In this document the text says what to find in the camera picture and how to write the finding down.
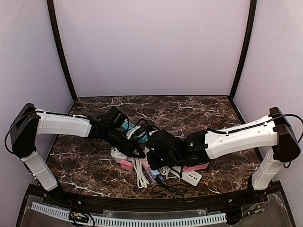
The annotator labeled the small circuit board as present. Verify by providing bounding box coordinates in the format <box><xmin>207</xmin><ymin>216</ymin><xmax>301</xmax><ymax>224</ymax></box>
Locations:
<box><xmin>68</xmin><ymin>212</ymin><xmax>89</xmax><ymax>223</ymax></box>

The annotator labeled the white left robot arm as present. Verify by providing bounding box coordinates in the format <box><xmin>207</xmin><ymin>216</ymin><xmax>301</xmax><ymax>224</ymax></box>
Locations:
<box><xmin>5</xmin><ymin>103</ymin><xmax>146</xmax><ymax>192</ymax></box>

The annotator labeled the black frame post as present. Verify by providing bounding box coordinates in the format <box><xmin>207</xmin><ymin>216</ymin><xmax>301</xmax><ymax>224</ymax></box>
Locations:
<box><xmin>229</xmin><ymin>0</ymin><xmax>257</xmax><ymax>101</ymax></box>
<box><xmin>46</xmin><ymin>0</ymin><xmax>78</xmax><ymax>102</ymax></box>

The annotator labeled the black frame post left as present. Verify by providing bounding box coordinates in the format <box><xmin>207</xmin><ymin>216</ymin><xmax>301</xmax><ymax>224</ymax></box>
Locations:
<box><xmin>46</xmin><ymin>0</ymin><xmax>78</xmax><ymax>102</ymax></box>

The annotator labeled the white round power plug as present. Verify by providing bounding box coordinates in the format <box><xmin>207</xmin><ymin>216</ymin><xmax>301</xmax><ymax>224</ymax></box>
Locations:
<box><xmin>110</xmin><ymin>147</ymin><xmax>128</xmax><ymax>164</ymax></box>

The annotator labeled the purple power strip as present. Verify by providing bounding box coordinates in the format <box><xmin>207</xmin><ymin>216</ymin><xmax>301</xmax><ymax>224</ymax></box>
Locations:
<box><xmin>143</xmin><ymin>165</ymin><xmax>157</xmax><ymax>185</ymax></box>

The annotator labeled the black loose cable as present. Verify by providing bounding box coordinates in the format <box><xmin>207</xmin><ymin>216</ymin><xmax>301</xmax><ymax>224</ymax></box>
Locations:
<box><xmin>151</xmin><ymin>165</ymin><xmax>189</xmax><ymax>197</ymax></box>

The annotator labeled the black frame post right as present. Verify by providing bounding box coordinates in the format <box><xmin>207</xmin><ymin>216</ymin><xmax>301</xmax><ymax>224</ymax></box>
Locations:
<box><xmin>229</xmin><ymin>0</ymin><xmax>257</xmax><ymax>101</ymax></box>

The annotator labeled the white power strip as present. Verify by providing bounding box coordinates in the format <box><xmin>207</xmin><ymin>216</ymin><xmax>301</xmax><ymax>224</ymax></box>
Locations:
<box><xmin>169</xmin><ymin>166</ymin><xmax>202</xmax><ymax>186</ymax></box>

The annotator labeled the white power cord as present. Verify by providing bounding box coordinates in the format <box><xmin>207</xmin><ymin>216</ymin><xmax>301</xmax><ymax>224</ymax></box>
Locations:
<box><xmin>132</xmin><ymin>157</ymin><xmax>152</xmax><ymax>189</ymax></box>

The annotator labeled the pink flat adapter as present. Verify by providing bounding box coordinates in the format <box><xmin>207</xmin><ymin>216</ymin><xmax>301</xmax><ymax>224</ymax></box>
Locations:
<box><xmin>120</xmin><ymin>159</ymin><xmax>134</xmax><ymax>172</ymax></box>

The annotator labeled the teal power strip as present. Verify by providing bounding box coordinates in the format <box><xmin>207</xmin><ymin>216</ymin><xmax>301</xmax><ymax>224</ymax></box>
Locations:
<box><xmin>122</xmin><ymin>120</ymin><xmax>148</xmax><ymax>144</ymax></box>

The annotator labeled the light blue charger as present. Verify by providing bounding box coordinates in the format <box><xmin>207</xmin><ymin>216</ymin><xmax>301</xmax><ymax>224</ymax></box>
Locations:
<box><xmin>151</xmin><ymin>170</ymin><xmax>163</xmax><ymax>183</ymax></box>

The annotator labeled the pink triangular power strip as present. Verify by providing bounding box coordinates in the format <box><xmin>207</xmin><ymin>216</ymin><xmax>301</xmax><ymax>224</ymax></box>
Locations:
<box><xmin>182</xmin><ymin>163</ymin><xmax>209</xmax><ymax>173</ymax></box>

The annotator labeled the white cable duct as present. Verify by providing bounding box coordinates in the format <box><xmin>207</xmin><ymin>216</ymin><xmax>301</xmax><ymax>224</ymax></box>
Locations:
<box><xmin>31</xmin><ymin>202</ymin><xmax>227</xmax><ymax>227</ymax></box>

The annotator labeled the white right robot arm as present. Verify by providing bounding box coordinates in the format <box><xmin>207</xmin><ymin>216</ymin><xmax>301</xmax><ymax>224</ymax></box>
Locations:
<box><xmin>144</xmin><ymin>107</ymin><xmax>301</xmax><ymax>191</ymax></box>

